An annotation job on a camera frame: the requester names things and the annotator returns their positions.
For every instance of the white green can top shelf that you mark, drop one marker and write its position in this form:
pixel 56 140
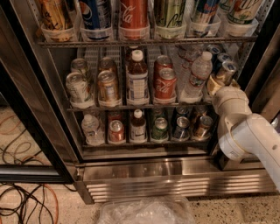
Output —
pixel 242 12

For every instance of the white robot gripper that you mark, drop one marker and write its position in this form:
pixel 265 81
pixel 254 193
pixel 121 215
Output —
pixel 224 98

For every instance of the small water bottle bottom shelf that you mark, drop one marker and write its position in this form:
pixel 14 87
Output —
pixel 92 130

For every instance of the tea bottle bottom shelf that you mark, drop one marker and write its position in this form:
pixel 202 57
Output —
pixel 138 126

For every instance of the front white green can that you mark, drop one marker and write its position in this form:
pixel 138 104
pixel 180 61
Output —
pixel 77 87

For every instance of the green can bottom shelf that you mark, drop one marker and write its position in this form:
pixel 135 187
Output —
pixel 159 129

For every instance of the rear coca-cola can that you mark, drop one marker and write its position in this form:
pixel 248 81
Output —
pixel 162 61

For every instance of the blue can bottom shelf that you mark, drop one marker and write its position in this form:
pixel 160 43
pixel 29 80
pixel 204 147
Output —
pixel 180 130

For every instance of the yellow can top shelf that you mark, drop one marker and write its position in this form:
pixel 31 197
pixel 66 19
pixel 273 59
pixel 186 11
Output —
pixel 55 15

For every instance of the red bull can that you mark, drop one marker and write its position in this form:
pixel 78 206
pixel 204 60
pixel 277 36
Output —
pixel 226 72
pixel 221 57
pixel 215 50

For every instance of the brown tea bottle middle shelf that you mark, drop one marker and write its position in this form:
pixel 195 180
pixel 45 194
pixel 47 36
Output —
pixel 137 75

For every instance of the left glass fridge door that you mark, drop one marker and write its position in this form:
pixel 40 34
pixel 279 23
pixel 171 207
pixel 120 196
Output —
pixel 33 131

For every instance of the rear white green can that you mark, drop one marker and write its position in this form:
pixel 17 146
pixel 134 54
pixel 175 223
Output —
pixel 80 65

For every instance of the front coca-cola can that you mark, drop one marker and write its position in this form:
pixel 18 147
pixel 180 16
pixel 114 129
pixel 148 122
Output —
pixel 165 84

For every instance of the red can bottom shelf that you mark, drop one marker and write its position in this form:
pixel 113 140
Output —
pixel 116 131

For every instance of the blue orange can top shelf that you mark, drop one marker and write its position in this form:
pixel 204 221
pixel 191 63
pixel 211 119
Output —
pixel 203 11

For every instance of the clear water bottle middle shelf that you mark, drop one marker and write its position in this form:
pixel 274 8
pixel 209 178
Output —
pixel 200 71

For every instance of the coca-cola can top shelf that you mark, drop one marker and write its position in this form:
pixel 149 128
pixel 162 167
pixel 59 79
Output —
pixel 134 18

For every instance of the stainless steel fridge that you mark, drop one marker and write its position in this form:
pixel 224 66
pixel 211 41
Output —
pixel 129 169

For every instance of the gold can bottom shelf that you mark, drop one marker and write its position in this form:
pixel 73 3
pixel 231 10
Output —
pixel 202 128

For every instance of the rear gold can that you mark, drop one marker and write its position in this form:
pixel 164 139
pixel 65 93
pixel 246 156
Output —
pixel 107 63

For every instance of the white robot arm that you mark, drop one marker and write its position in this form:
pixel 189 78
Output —
pixel 241 132

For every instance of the clear plastic bag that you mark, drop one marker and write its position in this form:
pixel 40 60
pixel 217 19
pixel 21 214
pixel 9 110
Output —
pixel 151 210

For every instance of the pepsi can top shelf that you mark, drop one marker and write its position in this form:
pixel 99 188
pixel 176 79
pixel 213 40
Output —
pixel 96 14

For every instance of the front gold can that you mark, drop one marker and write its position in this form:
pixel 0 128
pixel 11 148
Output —
pixel 108 86

